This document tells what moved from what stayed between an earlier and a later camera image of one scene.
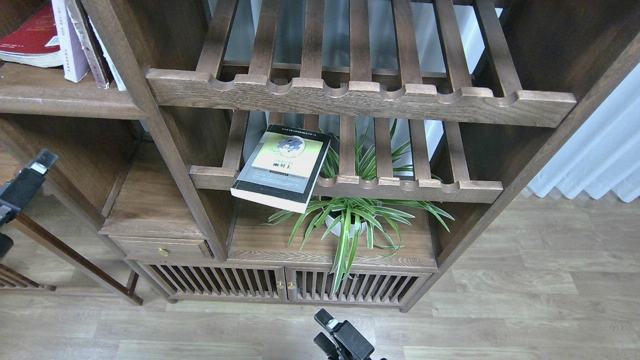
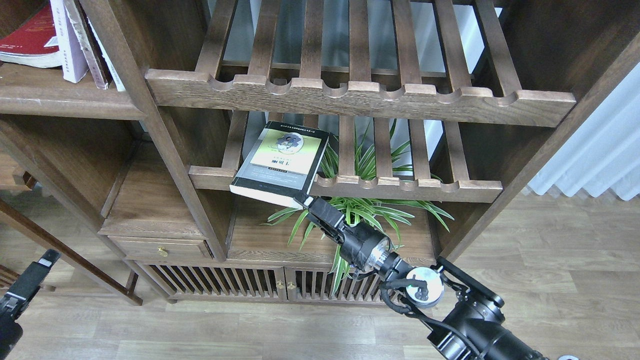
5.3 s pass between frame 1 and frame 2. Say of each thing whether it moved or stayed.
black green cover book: stayed
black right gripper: moved
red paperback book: stayed
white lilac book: stayed
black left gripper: moved
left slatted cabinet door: stayed
